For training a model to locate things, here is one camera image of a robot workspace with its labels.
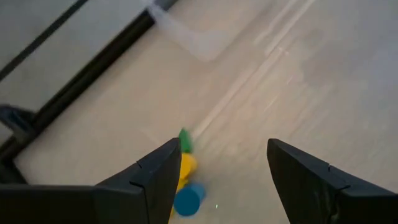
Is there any clear plastic bin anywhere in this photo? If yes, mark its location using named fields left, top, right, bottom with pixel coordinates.
left=147, top=0, right=233, bottom=62

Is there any blue cylinder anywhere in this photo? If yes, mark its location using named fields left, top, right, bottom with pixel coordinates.
left=173, top=182, right=207, bottom=217

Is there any green cube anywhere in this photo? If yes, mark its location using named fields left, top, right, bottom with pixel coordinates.
left=178, top=128, right=194, bottom=154

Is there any black table frame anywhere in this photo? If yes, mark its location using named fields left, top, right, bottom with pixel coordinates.
left=0, top=0, right=180, bottom=184

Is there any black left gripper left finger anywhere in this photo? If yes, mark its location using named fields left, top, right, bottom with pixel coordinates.
left=0, top=138, right=183, bottom=224

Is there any black cable clamp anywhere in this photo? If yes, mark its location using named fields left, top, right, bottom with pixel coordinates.
left=0, top=104, right=37, bottom=141

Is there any yellow cylinder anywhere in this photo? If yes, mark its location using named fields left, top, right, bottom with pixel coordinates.
left=177, top=151, right=199, bottom=193

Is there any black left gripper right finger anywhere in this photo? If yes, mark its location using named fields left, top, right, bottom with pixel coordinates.
left=266, top=138, right=398, bottom=224

